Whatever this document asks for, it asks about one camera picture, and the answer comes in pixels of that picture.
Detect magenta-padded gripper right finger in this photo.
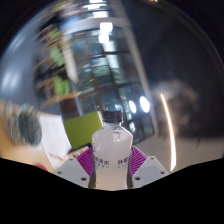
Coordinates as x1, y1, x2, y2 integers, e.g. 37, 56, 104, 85
127, 145, 170, 188

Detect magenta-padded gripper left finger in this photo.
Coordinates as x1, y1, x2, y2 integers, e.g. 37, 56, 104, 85
54, 147, 98, 189

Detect clear black-capped water bottle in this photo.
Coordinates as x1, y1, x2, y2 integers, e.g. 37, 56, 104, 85
91, 110, 134, 191

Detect curved linear ceiling light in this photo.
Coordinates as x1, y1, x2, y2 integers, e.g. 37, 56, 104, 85
159, 93, 178, 173

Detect round pendant lamps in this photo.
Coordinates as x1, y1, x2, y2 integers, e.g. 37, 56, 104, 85
128, 95, 151, 115

